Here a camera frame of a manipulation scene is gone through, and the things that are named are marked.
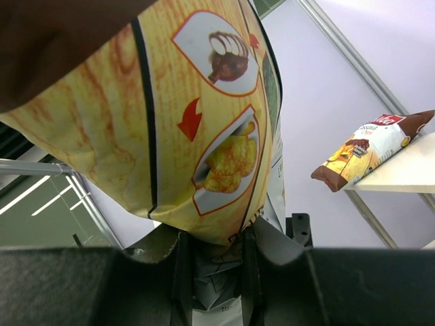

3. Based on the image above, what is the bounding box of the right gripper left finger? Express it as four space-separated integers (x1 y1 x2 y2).
1 225 190 325

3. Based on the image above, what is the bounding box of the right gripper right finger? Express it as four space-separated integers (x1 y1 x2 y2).
243 219 434 325

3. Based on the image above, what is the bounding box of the brown Chuba cassava chips bag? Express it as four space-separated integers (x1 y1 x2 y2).
311 110 434 192

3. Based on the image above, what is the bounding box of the white two-tier wooden shelf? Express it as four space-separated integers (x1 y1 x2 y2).
345 133 434 249

